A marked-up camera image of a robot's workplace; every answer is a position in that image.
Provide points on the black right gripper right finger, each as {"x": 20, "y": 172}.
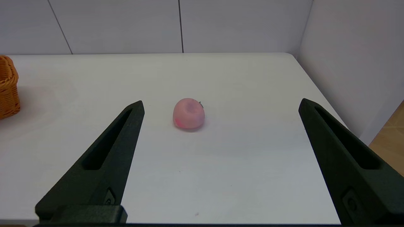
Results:
{"x": 353, "y": 176}

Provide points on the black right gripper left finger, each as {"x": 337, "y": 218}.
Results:
{"x": 104, "y": 170}

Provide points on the pink peach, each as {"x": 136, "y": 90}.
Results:
{"x": 188, "y": 114}

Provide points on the orange woven wicker basket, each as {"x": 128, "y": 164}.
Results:
{"x": 8, "y": 91}

